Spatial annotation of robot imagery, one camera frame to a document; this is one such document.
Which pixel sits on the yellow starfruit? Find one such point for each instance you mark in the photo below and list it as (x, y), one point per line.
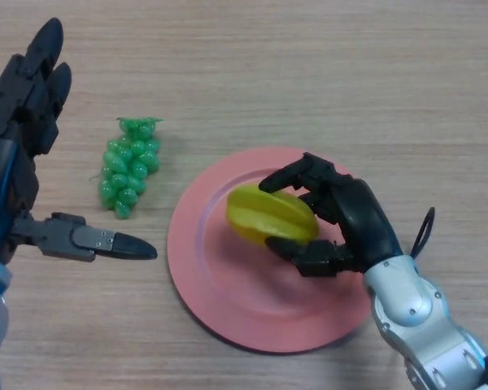
(268, 215)

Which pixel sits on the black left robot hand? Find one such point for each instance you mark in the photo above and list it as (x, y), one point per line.
(8, 183)

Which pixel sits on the pink round plate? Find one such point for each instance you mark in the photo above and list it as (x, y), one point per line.
(244, 300)

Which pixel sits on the green grape bunch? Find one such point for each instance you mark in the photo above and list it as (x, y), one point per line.
(128, 170)

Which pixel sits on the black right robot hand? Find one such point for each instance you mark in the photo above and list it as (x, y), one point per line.
(362, 219)

